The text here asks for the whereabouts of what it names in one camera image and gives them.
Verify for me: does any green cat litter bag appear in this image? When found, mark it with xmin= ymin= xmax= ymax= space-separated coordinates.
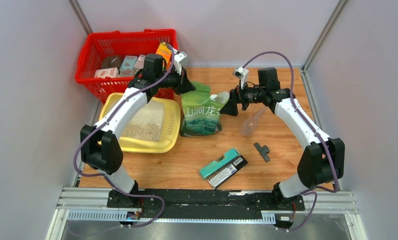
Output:
xmin=180 ymin=81 xmax=229 ymax=137

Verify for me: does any yellow green sponge pack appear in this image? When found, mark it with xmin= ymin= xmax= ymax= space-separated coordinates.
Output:
xmin=155 ymin=41 xmax=172 ymax=70

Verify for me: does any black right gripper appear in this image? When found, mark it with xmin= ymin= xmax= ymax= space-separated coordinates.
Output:
xmin=219 ymin=79 xmax=265 ymax=117

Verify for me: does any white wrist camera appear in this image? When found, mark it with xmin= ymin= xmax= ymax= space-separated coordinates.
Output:
xmin=173 ymin=51 xmax=189 ymax=75
xmin=233 ymin=66 xmax=249 ymax=89

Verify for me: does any black bag sealing clip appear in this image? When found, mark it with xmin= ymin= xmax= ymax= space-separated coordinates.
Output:
xmin=254 ymin=142 xmax=270 ymax=163

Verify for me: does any clear plastic litter scoop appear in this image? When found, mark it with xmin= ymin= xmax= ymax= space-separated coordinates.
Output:
xmin=240 ymin=106 xmax=267 ymax=137

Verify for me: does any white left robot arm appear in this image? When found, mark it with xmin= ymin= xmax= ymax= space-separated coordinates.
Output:
xmin=75 ymin=51 xmax=195 ymax=208

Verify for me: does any yellow litter box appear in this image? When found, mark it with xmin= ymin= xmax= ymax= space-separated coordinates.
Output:
xmin=119 ymin=97 xmax=181 ymax=154

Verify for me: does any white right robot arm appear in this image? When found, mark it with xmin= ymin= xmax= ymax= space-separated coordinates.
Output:
xmin=220 ymin=67 xmax=345 ymax=210

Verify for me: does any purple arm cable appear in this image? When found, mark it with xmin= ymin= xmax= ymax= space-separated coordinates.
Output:
xmin=242 ymin=51 xmax=340 ymax=233
xmin=73 ymin=44 xmax=176 ymax=229

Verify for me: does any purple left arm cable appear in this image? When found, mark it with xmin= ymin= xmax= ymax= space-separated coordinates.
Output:
xmin=73 ymin=44 xmax=176 ymax=229

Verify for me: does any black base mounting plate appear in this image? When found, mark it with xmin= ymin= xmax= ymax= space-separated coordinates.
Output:
xmin=107 ymin=188 xmax=305 ymax=220

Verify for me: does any black RAM stick package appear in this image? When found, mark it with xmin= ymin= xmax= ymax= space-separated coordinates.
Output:
xmin=208 ymin=155 xmax=248 ymax=190

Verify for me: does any pink white small box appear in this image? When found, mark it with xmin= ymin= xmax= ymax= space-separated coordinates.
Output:
xmin=133 ymin=54 xmax=146 ymax=73

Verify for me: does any white red small box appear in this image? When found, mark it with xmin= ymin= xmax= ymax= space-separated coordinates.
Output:
xmin=94 ymin=67 xmax=120 ymax=79

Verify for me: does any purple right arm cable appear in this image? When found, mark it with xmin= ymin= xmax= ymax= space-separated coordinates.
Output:
xmin=242 ymin=51 xmax=340 ymax=233

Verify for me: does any teal small box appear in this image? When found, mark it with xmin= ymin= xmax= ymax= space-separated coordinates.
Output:
xmin=119 ymin=55 xmax=138 ymax=77

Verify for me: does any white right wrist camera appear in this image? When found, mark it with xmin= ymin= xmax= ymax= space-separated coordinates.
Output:
xmin=233 ymin=66 xmax=249 ymax=89

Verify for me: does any brown round lid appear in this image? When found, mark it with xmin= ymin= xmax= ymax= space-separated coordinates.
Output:
xmin=101 ymin=55 xmax=123 ymax=69

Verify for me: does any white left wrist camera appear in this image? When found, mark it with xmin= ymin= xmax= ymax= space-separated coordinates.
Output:
xmin=173 ymin=51 xmax=189 ymax=75

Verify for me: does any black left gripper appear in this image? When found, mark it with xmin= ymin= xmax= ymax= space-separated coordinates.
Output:
xmin=155 ymin=65 xmax=196 ymax=96

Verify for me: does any aluminium frame rail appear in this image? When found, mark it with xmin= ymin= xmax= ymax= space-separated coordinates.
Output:
xmin=301 ymin=0 xmax=349 ymax=72

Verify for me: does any teal spirit level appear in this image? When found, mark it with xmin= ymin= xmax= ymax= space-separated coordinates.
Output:
xmin=199 ymin=148 xmax=240 ymax=180

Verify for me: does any red plastic shopping basket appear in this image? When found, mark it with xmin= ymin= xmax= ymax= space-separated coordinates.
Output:
xmin=75 ymin=28 xmax=178 ymax=103

